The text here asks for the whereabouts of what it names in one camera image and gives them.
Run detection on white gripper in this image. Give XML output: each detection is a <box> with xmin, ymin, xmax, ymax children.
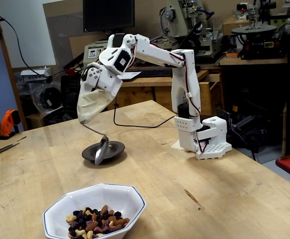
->
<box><xmin>81</xmin><ymin>65</ymin><xmax>123</xmax><ymax>102</ymax></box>

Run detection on bent metal spoon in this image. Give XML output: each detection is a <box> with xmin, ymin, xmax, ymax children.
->
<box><xmin>81</xmin><ymin>121</ymin><xmax>110</xmax><ymax>166</ymax></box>

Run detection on mixed nuts and raisins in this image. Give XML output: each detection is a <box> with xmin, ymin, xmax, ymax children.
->
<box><xmin>65</xmin><ymin>204</ymin><xmax>131</xmax><ymax>239</ymax></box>

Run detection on dark brown plate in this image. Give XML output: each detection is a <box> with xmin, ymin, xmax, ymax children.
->
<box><xmin>81</xmin><ymin>140</ymin><xmax>126</xmax><ymax>164</ymax></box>

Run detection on white octagonal bowl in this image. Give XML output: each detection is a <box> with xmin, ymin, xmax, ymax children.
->
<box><xmin>42</xmin><ymin>183</ymin><xmax>147</xmax><ymax>239</ymax></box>

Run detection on beige masking tape wrap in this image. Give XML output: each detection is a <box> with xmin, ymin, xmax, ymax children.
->
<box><xmin>76</xmin><ymin>87</ymin><xmax>112</xmax><ymax>124</ymax></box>

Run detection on white paper sheet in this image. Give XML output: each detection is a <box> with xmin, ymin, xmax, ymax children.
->
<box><xmin>120</xmin><ymin>71</ymin><xmax>142</xmax><ymax>81</ymax></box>

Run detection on black storage crate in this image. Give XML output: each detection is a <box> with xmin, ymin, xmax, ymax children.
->
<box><xmin>60</xmin><ymin>73</ymin><xmax>109</xmax><ymax>116</ymax></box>

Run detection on beige machine control box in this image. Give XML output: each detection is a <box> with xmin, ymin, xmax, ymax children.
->
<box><xmin>84</xmin><ymin>39</ymin><xmax>111</xmax><ymax>69</ymax></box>

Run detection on wooden workbench desk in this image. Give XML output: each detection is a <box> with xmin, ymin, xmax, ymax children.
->
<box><xmin>97</xmin><ymin>67</ymin><xmax>225</xmax><ymax>118</ymax></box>

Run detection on clear plastic bag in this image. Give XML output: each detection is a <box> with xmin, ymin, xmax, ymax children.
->
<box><xmin>26</xmin><ymin>81</ymin><xmax>64</xmax><ymax>117</ymax></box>

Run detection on small white box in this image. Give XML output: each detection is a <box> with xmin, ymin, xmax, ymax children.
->
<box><xmin>19</xmin><ymin>66</ymin><xmax>53</xmax><ymax>82</ymax></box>

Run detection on black computer monitor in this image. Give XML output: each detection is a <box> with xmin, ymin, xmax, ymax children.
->
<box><xmin>82</xmin><ymin>0</ymin><xmax>136</xmax><ymax>34</ymax></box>

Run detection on large brown cardboard sheet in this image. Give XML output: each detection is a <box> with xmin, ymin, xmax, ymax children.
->
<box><xmin>42</xmin><ymin>0</ymin><xmax>86</xmax><ymax>73</ymax></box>

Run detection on white panel board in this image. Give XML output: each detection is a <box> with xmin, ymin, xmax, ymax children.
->
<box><xmin>0</xmin><ymin>0</ymin><xmax>56</xmax><ymax>69</ymax></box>

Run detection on beige tape paper patch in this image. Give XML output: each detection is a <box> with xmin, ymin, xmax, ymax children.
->
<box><xmin>170</xmin><ymin>138</ymin><xmax>187</xmax><ymax>152</ymax></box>

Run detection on orange black hand tool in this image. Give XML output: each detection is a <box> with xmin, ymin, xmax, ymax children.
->
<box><xmin>0</xmin><ymin>109</ymin><xmax>21</xmax><ymax>140</ymax></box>

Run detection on beige CNC milling machine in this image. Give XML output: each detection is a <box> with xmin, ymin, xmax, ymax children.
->
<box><xmin>131</xmin><ymin>0</ymin><xmax>227</xmax><ymax>66</ymax></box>

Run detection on robot controller circuit board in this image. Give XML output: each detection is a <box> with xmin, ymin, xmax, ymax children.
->
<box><xmin>216</xmin><ymin>107</ymin><xmax>233</xmax><ymax>126</ymax></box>

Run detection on brown cardboard box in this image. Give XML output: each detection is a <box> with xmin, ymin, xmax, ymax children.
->
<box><xmin>221</xmin><ymin>15</ymin><xmax>250</xmax><ymax>37</ymax></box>

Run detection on wooden side bench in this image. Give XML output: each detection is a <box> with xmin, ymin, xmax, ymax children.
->
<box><xmin>219</xmin><ymin>51</ymin><xmax>290</xmax><ymax>160</ymax></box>

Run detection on black scroll saw machine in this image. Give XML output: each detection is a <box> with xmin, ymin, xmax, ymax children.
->
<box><xmin>231</xmin><ymin>0</ymin><xmax>289</xmax><ymax>60</ymax></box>

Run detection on black cable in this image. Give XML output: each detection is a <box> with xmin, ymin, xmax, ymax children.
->
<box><xmin>0</xmin><ymin>6</ymin><xmax>177</xmax><ymax>129</ymax></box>

